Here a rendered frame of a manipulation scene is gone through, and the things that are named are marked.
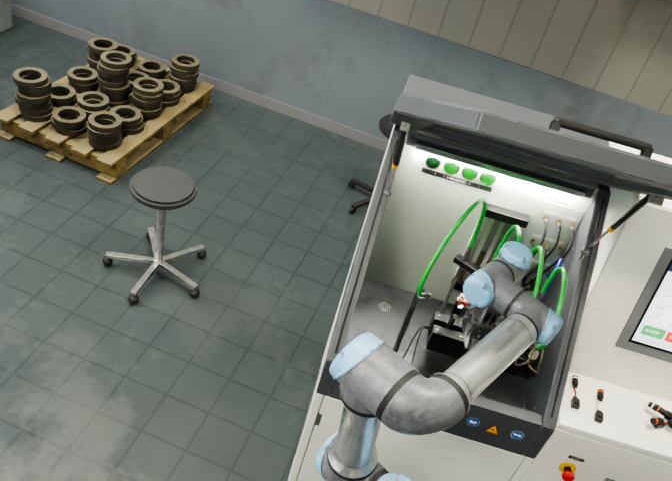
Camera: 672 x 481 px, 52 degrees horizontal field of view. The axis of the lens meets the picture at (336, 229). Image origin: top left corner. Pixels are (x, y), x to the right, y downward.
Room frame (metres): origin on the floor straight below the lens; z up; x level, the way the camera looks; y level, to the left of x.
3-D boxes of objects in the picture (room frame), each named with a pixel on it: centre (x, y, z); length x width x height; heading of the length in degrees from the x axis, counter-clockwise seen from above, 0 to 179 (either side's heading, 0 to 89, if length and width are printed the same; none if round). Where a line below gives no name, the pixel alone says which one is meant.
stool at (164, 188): (2.45, 0.82, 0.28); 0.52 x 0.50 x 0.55; 84
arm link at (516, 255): (1.29, -0.42, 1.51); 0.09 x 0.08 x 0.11; 146
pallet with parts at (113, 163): (3.69, 1.58, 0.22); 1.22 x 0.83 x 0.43; 171
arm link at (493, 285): (1.20, -0.38, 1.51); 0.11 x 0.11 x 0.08; 56
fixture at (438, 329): (1.60, -0.55, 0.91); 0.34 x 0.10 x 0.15; 88
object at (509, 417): (1.37, -0.42, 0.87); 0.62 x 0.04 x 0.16; 88
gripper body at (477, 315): (1.29, -0.42, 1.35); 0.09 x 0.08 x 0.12; 178
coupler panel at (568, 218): (1.86, -0.68, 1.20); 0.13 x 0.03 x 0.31; 88
